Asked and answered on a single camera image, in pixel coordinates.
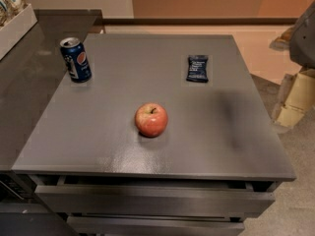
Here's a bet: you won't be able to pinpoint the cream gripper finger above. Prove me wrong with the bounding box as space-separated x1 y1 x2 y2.
272 74 305 129
284 69 315 112

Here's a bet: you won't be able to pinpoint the dark blue rxbar wrapper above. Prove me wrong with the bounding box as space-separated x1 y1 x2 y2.
186 55 209 83

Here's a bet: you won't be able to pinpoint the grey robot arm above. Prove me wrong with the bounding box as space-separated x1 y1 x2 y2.
272 1 315 128

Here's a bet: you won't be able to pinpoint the red apple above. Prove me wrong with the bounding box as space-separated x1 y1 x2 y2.
135 102 168 138

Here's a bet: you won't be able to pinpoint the grey upper drawer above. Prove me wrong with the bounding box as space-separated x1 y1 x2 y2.
35 183 275 218

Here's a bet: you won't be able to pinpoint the grey drawer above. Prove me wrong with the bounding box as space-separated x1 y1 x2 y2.
67 216 244 236
35 183 275 218

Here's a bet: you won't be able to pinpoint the blue pepsi can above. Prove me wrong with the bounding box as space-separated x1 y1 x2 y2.
60 37 92 83

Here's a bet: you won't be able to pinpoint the grey lower drawer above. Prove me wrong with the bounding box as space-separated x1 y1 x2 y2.
67 216 244 236

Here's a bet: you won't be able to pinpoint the white snack box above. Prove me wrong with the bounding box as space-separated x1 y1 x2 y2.
0 4 37 60

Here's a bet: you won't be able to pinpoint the snack bags in box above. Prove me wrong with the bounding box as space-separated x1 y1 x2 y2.
0 0 27 27

